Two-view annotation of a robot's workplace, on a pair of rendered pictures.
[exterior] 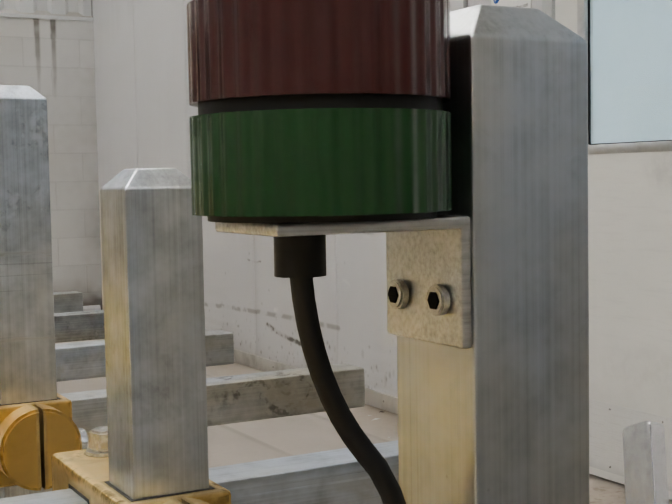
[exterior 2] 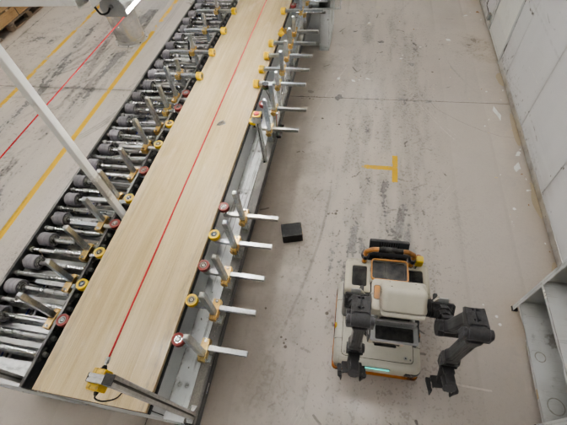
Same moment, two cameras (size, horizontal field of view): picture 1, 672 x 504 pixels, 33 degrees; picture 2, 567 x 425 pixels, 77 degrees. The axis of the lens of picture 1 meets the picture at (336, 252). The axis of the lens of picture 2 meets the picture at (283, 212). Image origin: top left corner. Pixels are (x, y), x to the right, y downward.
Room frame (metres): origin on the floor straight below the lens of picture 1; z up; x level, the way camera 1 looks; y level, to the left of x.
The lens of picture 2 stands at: (-1.71, -2.01, 3.01)
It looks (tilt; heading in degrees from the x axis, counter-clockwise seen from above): 54 degrees down; 46
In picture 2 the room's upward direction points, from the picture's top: 8 degrees counter-clockwise
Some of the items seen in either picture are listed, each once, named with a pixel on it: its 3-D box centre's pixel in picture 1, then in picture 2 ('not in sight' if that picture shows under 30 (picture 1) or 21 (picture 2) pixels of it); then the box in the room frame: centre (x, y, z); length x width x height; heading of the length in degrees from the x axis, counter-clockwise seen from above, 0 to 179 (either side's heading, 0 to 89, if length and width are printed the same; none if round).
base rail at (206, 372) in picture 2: not in sight; (274, 129); (0.24, -0.07, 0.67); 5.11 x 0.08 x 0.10; 29
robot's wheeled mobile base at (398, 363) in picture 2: not in sight; (375, 327); (-0.69, -1.80, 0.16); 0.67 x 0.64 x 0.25; 30
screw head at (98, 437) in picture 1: (106, 440); not in sight; (0.57, 0.12, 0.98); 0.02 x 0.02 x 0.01
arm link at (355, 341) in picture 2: not in sight; (357, 334); (-1.21, -1.85, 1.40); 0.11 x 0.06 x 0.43; 120
